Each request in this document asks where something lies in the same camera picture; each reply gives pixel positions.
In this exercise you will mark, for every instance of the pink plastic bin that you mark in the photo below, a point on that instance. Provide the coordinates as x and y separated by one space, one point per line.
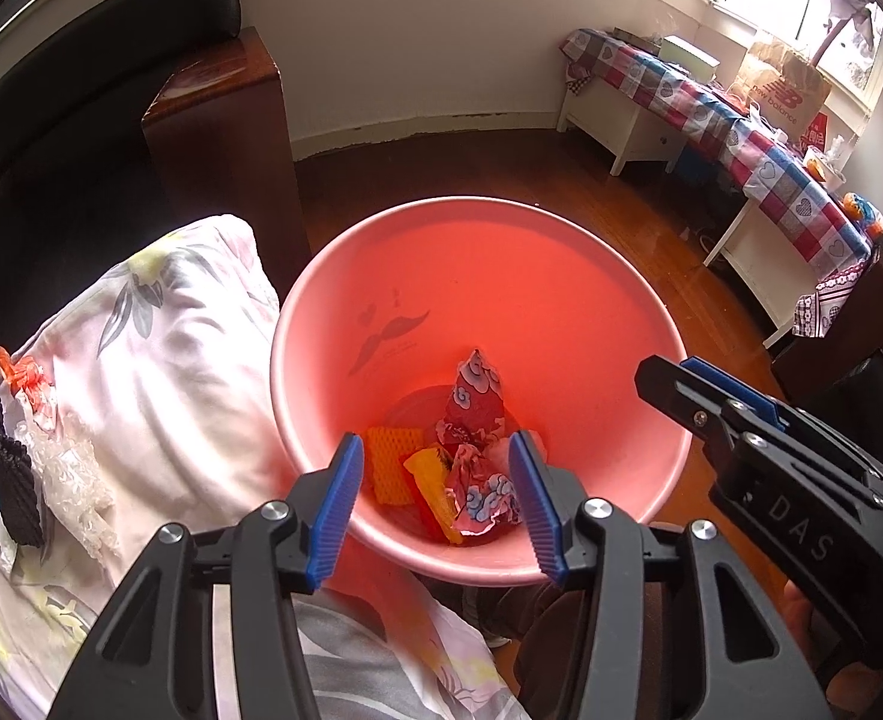
501 300

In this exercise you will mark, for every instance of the white bowl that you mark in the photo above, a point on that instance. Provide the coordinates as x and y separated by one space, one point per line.
825 169

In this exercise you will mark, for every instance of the table with checkered cloth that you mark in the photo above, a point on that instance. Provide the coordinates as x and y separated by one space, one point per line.
749 157

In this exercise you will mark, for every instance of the dark wooden chair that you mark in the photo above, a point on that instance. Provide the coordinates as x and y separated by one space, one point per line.
861 345

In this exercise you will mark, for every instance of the black foam net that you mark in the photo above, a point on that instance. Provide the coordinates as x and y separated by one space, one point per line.
10 465

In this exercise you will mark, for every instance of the floral blanket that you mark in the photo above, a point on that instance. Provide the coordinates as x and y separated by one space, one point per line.
171 390

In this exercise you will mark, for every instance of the blue storage box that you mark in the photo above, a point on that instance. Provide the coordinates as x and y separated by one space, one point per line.
695 165

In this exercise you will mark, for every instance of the red foam net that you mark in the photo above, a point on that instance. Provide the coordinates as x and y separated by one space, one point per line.
390 465

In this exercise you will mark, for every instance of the red bag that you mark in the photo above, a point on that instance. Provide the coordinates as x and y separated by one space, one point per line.
816 131

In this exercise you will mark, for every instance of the black leather armchair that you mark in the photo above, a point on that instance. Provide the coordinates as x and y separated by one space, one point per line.
73 127

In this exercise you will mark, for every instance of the clear plastic wrap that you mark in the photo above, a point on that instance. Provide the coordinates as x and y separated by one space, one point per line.
73 480

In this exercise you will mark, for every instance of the person's right hand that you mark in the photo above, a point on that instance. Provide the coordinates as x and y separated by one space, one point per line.
798 615

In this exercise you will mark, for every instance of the brown paper bag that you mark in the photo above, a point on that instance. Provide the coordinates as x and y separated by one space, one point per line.
782 86

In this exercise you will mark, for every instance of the orange plastic piece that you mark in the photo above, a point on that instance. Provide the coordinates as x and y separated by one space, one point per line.
19 373

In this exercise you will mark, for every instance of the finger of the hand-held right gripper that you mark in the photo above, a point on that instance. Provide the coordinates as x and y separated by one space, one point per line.
730 390
681 397

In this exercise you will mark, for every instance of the green box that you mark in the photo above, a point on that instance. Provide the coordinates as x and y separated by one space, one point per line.
685 52

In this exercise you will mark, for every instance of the white wooden desk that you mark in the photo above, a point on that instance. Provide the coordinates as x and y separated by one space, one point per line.
636 127

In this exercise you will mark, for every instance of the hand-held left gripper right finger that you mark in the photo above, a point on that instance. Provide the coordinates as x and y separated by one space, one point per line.
535 517

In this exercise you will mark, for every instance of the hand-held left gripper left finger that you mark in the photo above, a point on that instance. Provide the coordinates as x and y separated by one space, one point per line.
334 517

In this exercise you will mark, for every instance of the orange and blue toy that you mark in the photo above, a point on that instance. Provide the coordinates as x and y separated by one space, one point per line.
861 210

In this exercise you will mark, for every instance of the yellow foam net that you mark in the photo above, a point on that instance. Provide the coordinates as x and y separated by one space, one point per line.
435 491

